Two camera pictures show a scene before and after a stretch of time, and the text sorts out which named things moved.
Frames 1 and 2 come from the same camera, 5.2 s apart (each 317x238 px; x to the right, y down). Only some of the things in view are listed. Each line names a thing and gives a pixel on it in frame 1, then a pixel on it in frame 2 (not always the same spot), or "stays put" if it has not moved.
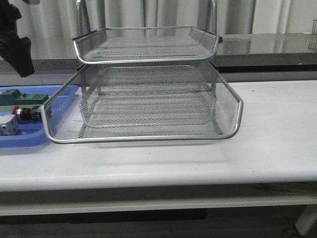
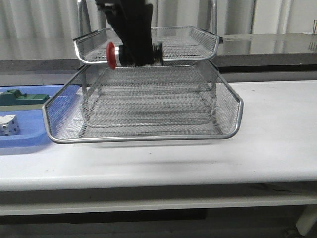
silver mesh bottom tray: [150, 106] stays put
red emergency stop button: [34, 113] to [117, 56]
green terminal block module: [14, 97] stays put
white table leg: [307, 219] stays put
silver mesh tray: [173, 101] stays put
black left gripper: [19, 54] to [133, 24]
